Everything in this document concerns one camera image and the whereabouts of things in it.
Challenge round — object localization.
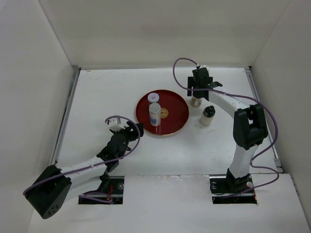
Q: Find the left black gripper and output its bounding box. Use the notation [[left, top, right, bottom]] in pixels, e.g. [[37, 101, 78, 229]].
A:
[[111, 121, 143, 159]]

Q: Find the brown spice bottle black cap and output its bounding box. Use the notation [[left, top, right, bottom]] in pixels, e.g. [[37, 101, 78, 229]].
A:
[[190, 96, 202, 108]]

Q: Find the silver-lid shaker blue label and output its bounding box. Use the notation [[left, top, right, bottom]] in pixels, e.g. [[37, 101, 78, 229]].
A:
[[149, 103, 161, 127]]

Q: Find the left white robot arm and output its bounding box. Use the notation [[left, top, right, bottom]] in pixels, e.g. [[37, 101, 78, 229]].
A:
[[23, 119, 144, 219]]

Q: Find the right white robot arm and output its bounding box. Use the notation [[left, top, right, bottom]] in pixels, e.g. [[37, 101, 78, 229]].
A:
[[187, 66, 268, 194]]

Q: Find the white spice bottle black cap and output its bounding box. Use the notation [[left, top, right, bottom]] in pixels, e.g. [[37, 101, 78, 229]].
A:
[[200, 105, 216, 126]]

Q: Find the round red lacquer tray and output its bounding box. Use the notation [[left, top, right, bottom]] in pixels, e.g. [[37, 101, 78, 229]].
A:
[[136, 89, 189, 136]]

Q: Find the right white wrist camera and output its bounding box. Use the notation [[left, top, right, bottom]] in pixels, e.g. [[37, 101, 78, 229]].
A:
[[196, 65, 209, 70]]

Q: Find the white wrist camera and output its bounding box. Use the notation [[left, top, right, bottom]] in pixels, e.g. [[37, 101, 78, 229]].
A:
[[105, 117, 125, 132], [196, 65, 209, 70]]

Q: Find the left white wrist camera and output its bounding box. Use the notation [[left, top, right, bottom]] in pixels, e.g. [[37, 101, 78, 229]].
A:
[[105, 117, 125, 132]]

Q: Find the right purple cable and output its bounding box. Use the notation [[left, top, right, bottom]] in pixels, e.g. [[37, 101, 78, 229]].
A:
[[172, 57, 280, 199]]

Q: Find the purple cable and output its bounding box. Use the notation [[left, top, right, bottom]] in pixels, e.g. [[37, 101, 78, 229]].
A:
[[172, 57, 280, 199], [23, 116, 141, 203]]

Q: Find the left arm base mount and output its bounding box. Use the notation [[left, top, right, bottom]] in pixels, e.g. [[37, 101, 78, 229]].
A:
[[78, 176, 125, 205]]

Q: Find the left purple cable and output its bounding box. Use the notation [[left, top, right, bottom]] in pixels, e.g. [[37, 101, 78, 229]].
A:
[[23, 116, 141, 203]]

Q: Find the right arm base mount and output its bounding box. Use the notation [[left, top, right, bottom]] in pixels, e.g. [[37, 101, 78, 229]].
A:
[[209, 174, 257, 204]]

